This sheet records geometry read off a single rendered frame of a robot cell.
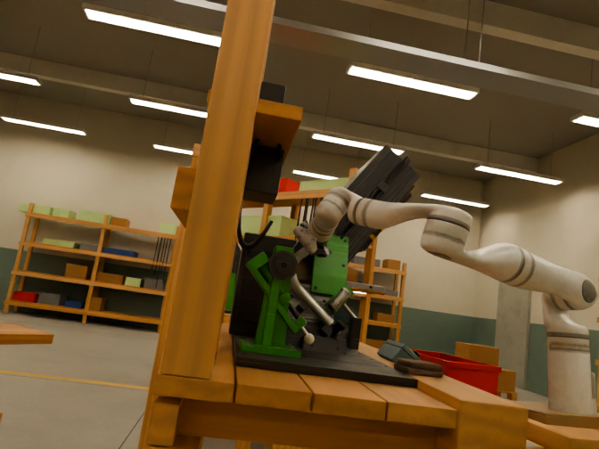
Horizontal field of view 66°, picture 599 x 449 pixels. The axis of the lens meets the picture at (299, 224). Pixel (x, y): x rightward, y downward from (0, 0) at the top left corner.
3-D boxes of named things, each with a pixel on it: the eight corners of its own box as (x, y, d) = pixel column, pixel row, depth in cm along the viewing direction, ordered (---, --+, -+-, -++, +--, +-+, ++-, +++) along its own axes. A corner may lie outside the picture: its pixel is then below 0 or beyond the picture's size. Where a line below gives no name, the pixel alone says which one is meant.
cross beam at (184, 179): (215, 257, 221) (217, 239, 223) (194, 211, 94) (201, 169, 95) (204, 255, 220) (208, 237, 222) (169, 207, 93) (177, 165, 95)
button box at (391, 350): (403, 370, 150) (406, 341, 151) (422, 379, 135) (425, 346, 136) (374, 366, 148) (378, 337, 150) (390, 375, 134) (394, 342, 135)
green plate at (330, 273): (339, 303, 155) (343, 245, 164) (345, 296, 148) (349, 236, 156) (305, 298, 154) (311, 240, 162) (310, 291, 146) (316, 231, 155)
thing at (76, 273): (160, 333, 925) (180, 224, 961) (-11, 311, 883) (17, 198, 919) (164, 330, 978) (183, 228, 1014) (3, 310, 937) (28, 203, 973)
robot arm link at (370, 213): (360, 186, 112) (349, 219, 111) (466, 205, 95) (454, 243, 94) (378, 200, 119) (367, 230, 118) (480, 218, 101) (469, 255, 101)
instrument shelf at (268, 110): (271, 192, 209) (273, 183, 210) (301, 121, 121) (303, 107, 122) (216, 183, 206) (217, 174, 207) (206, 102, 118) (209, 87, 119)
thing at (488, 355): (481, 390, 774) (485, 345, 786) (516, 402, 698) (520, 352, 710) (419, 384, 743) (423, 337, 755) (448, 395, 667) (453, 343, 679)
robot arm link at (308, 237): (291, 231, 135) (294, 223, 129) (320, 212, 139) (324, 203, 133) (310, 256, 133) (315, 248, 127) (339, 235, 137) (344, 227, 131)
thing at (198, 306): (223, 322, 227) (254, 135, 242) (210, 379, 81) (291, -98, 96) (204, 320, 225) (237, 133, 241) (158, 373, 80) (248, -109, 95)
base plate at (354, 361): (323, 338, 213) (323, 334, 214) (417, 388, 106) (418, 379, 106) (232, 326, 208) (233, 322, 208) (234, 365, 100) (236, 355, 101)
